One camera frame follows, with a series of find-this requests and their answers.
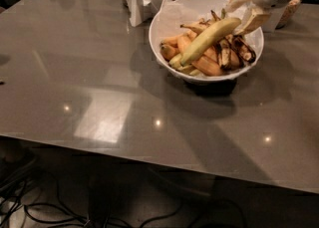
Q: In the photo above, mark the large yellow-green banana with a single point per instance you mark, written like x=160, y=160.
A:
x=207, y=38

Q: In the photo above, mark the white bowl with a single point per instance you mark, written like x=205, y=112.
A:
x=221, y=52

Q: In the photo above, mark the wicker basket right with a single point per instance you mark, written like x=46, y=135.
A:
x=289, y=11

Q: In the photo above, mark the small orange banana left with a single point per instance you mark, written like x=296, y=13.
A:
x=168, y=51

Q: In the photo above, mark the white paper liner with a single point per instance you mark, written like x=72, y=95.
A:
x=166, y=23

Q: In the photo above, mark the blackened ripe banana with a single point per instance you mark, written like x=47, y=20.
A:
x=243, y=50

